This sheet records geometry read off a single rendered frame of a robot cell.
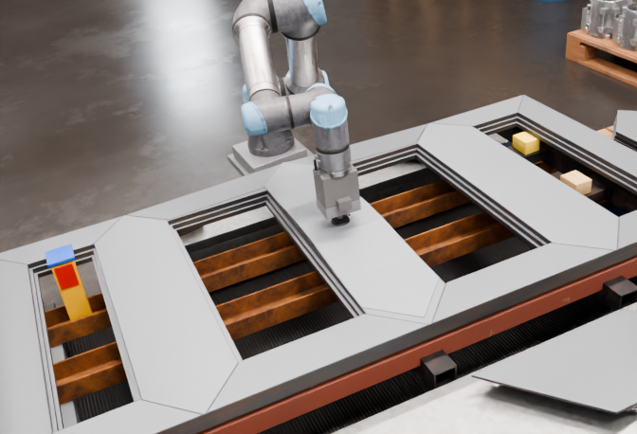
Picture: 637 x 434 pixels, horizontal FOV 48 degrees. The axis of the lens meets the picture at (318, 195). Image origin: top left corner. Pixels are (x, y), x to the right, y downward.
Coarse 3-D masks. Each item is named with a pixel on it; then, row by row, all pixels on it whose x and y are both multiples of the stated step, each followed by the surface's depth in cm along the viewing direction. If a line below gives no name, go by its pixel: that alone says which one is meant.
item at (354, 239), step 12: (360, 228) 163; (372, 228) 163; (384, 228) 163; (324, 240) 161; (336, 240) 161; (348, 240) 160; (360, 240) 160; (372, 240) 160; (384, 240) 159; (324, 252) 157; (336, 252) 157; (348, 252) 157
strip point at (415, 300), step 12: (408, 288) 145; (420, 288) 145; (432, 288) 145; (384, 300) 143; (396, 300) 142; (408, 300) 142; (420, 300) 142; (396, 312) 140; (408, 312) 139; (420, 312) 139
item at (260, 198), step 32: (480, 128) 205; (544, 128) 199; (384, 160) 196; (576, 160) 188; (256, 192) 185; (480, 192) 175; (192, 224) 180; (288, 224) 173; (512, 224) 165; (96, 256) 170; (320, 256) 158; (608, 256) 149; (32, 288) 161; (544, 288) 145; (416, 320) 137; (448, 320) 137; (384, 352) 134; (288, 384) 128; (224, 416) 125
